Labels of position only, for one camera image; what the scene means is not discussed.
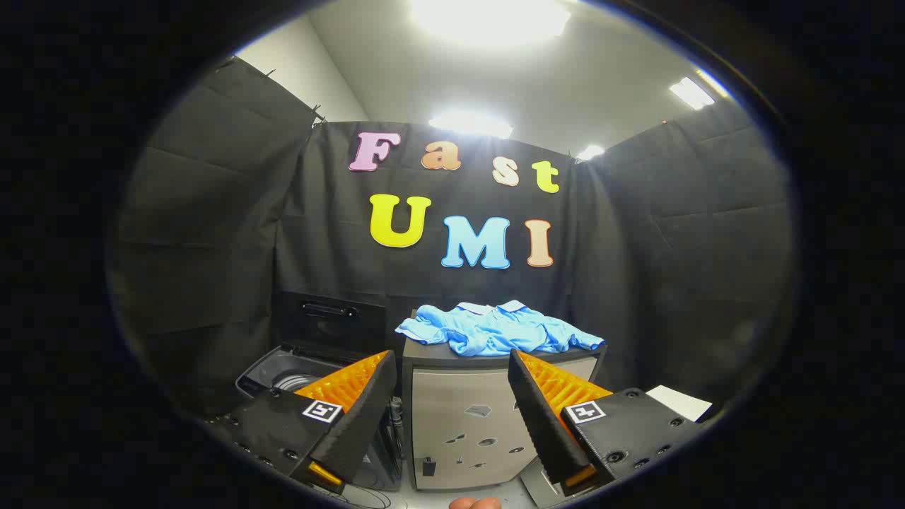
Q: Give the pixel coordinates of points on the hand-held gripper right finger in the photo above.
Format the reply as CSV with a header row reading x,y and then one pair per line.
x,y
541,417

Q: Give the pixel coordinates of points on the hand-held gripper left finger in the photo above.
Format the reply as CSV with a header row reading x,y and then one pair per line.
x,y
360,417

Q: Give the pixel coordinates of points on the light blue polo shirt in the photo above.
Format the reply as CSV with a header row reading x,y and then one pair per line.
x,y
495,329

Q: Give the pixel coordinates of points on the dark grey washing machine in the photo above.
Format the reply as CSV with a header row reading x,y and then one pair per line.
x,y
272,371

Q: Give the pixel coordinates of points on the dark glass washing machine lid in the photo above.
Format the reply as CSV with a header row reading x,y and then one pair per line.
x,y
329,322

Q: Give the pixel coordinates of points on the grey cabinet with dark top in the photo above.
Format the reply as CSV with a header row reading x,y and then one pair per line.
x,y
459,410

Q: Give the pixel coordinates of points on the white paper sheet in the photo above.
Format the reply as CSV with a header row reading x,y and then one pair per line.
x,y
679,403

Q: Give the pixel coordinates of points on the black backdrop cloth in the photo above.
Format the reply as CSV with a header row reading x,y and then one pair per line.
x,y
233,233

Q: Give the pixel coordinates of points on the ceiling light panel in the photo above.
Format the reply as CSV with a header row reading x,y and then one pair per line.
x,y
691,92
590,151
470,124

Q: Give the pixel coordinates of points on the large round ceiling light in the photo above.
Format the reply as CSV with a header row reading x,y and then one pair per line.
x,y
488,18

